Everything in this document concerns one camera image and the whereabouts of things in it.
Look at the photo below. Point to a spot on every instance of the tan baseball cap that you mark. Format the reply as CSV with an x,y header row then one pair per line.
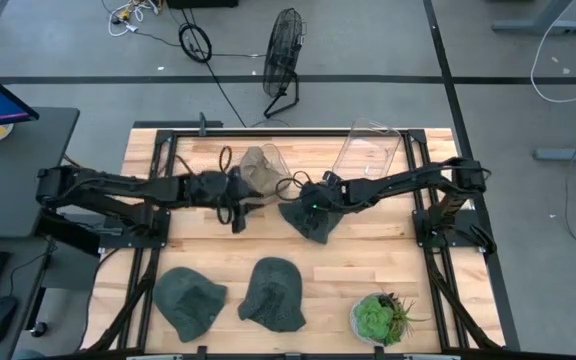
x,y
263,172

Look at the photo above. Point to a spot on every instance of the succulent plant in white pot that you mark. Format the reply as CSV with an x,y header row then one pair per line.
x,y
375,320

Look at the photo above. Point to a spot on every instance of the black box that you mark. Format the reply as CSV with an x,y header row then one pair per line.
x,y
203,3

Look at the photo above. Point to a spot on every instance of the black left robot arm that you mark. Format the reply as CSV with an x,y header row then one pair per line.
x,y
118,185

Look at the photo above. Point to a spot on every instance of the clear plastic bin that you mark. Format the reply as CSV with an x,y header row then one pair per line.
x,y
283,170
368,150

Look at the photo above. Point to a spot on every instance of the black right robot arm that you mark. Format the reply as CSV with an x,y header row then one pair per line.
x,y
408,180

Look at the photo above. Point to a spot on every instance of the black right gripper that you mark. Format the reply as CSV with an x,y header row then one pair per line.
x,y
325,195

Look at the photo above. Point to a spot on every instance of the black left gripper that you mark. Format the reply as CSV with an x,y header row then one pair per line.
x,y
213,189

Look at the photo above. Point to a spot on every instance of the black floor fan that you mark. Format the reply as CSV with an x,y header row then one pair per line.
x,y
282,50

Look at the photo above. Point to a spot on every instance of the dark green hat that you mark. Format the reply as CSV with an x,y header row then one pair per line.
x,y
318,231
273,295
188,302

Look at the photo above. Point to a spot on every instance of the small black knob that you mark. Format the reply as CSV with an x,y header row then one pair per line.
x,y
38,328

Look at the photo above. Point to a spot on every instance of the grey table foot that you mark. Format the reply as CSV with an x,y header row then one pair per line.
x,y
543,26
568,153

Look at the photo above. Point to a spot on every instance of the dark grey desk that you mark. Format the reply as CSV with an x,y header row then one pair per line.
x,y
23,280
8,150

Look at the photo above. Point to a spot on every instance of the black aluminium table frame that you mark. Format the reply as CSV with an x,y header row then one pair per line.
x,y
318,133

